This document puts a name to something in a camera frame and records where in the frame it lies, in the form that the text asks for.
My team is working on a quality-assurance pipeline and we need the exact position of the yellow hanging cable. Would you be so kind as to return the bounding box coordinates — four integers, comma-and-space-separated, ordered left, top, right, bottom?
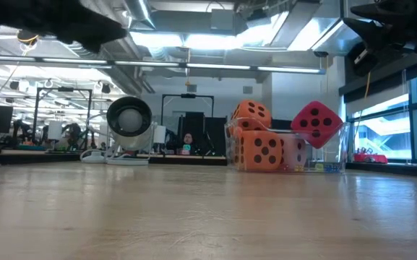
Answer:
364, 71, 372, 99

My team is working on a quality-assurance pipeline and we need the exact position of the clear plastic bin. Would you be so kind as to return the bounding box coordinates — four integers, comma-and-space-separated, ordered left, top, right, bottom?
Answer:
224, 117, 350, 174

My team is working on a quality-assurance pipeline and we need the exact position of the large pink foam die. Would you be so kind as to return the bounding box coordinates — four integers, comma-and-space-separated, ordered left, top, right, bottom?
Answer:
280, 134, 307, 170

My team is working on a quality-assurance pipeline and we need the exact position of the black frame stand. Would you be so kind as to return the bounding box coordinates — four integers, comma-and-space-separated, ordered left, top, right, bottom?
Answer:
160, 93, 215, 126
31, 86, 93, 144

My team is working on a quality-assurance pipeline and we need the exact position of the large orange foam die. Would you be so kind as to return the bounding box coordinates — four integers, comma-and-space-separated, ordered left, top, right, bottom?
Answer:
231, 100, 272, 131
233, 129, 283, 172

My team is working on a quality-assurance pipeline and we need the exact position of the long ceiling light bar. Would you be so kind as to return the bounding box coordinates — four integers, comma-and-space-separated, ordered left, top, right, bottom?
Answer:
0, 53, 327, 75

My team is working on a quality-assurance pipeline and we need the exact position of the dark background robot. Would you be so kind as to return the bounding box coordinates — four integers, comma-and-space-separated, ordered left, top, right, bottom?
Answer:
61, 122, 86, 151

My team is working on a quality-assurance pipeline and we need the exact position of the black ceiling cable reel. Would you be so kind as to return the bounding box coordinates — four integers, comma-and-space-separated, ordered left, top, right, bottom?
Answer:
17, 29, 40, 47

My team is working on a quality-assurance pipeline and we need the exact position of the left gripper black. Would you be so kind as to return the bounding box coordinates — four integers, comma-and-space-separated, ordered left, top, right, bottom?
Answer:
30, 0, 128, 53

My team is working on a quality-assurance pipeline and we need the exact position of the white spotlight lamp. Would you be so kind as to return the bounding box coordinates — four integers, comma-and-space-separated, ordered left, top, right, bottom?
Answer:
80, 95, 155, 167

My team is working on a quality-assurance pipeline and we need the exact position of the white box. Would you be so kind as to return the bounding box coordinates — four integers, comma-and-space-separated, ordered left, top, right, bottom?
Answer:
152, 125, 167, 144

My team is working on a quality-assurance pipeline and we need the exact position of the red object on sill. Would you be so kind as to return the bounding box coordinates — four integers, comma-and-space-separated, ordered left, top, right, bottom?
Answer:
353, 152, 389, 164

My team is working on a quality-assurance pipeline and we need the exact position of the large red foam die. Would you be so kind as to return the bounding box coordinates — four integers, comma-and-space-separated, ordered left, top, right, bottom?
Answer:
290, 100, 345, 150

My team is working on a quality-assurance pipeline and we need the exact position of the person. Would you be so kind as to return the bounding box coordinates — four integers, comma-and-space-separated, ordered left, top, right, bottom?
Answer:
179, 132, 197, 155

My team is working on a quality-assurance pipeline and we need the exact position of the black background monitor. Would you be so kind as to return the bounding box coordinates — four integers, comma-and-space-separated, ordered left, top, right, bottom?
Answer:
271, 118, 293, 130

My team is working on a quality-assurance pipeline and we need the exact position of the dark background workbench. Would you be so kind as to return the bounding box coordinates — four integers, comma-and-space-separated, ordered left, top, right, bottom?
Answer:
0, 148, 82, 165
159, 154, 227, 166

